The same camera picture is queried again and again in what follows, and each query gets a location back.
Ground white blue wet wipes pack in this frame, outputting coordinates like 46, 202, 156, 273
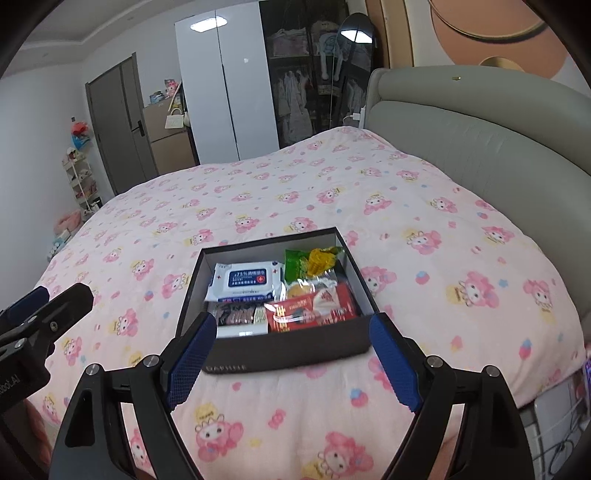
204, 261, 286, 303

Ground arched standing mirror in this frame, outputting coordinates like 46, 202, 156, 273
330, 13, 380, 130

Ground patterned hand cream tube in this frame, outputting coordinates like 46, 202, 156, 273
215, 302, 269, 326

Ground dark grey shoe box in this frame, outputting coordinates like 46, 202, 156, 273
175, 226, 380, 376

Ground white wardrobe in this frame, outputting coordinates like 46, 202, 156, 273
174, 2, 280, 164

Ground grey padded headboard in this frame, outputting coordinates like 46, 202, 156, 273
361, 67, 591, 324

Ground pink printed blanket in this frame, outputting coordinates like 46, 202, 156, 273
25, 126, 583, 480

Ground red envelope packet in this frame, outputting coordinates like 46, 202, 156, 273
265, 282, 361, 334

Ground white shelf rack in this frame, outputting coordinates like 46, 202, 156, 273
62, 150, 103, 215

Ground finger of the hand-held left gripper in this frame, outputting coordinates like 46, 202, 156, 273
0, 283, 94, 365
0, 286, 51, 333

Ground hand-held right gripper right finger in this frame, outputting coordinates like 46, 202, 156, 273
368, 311, 539, 480

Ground pink fluffy pile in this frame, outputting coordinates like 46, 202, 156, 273
53, 210, 84, 234

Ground dark glass wardrobe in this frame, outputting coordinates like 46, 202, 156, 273
259, 0, 370, 148

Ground clear plastic wrap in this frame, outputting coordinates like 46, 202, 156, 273
302, 271, 340, 296

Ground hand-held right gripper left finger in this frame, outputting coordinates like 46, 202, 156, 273
50, 311, 219, 480

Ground beige cabinet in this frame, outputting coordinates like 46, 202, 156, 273
142, 99, 200, 175

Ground yellow snack packet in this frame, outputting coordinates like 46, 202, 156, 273
307, 247, 345, 278

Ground green snack packet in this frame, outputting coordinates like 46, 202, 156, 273
284, 248, 309, 282

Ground white plastic box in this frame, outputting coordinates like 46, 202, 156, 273
519, 381, 587, 480

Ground round orange wall decoration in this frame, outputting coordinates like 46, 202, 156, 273
427, 0, 571, 79

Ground pale tissue packs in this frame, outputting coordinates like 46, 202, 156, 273
46, 231, 72, 257

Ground red blue hanging toy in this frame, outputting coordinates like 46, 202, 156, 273
70, 121, 92, 151

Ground grey door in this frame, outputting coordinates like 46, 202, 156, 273
85, 53, 160, 197

